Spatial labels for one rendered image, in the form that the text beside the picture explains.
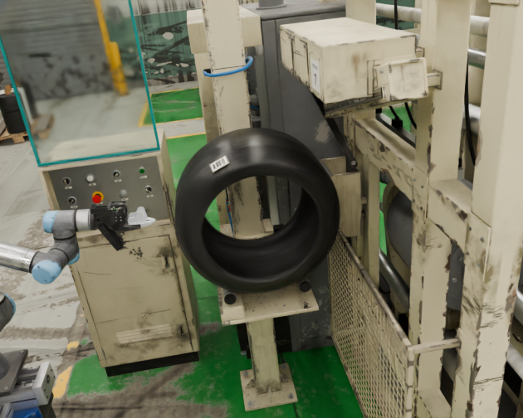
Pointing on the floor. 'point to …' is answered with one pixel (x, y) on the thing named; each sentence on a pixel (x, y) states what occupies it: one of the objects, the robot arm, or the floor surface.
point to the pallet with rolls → (9, 107)
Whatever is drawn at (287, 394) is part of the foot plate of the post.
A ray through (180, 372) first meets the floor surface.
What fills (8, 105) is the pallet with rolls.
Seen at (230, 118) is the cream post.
